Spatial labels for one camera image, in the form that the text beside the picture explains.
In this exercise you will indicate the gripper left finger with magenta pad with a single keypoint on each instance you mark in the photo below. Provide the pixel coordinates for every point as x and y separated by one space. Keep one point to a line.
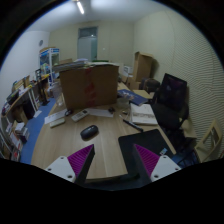
75 167

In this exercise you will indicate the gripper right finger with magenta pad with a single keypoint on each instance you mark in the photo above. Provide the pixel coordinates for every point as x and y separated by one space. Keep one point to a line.
151 166

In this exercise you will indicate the glass door display fridge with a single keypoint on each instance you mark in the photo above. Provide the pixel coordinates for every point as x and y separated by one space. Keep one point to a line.
48 58

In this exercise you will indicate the beige wooden chair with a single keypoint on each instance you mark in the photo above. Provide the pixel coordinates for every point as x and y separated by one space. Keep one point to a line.
209 142

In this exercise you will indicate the white door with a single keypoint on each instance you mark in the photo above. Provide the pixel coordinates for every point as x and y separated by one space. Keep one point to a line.
87 43

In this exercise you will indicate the white open book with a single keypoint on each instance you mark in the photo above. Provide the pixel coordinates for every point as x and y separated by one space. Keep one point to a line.
143 115

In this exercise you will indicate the wooden shelf with items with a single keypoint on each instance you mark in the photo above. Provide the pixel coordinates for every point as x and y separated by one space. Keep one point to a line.
17 111

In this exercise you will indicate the black pen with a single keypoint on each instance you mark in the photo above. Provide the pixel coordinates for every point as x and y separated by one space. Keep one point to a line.
133 125

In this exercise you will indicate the white paper under box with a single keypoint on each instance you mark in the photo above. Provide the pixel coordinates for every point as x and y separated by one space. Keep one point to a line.
99 112

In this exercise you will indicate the blue book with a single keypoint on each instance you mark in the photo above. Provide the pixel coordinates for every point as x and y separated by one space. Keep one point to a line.
132 97

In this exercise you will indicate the black office chair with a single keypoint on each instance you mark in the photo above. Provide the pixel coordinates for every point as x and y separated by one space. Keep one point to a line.
170 107

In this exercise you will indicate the white paper sheet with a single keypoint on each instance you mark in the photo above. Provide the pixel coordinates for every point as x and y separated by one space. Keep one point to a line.
55 116

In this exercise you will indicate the beige eraser block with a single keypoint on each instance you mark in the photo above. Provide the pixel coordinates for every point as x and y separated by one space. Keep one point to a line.
57 122

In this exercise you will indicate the large cardboard box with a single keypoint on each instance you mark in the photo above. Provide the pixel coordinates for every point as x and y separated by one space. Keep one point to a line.
89 87

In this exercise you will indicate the black mouse pad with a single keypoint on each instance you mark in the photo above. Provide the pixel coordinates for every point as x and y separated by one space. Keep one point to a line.
146 145

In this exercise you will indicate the small black round object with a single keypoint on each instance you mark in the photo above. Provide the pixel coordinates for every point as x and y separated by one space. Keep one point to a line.
68 112

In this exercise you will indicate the white remote control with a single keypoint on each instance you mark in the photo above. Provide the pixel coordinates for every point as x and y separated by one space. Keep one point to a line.
80 115

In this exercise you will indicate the open cardboard box background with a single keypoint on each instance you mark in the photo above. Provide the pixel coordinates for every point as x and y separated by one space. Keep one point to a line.
142 65

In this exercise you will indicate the ceiling fluorescent light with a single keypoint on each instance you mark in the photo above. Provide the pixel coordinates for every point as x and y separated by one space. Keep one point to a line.
81 9

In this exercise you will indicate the black computer mouse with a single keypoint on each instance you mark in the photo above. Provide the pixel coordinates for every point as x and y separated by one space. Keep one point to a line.
89 132

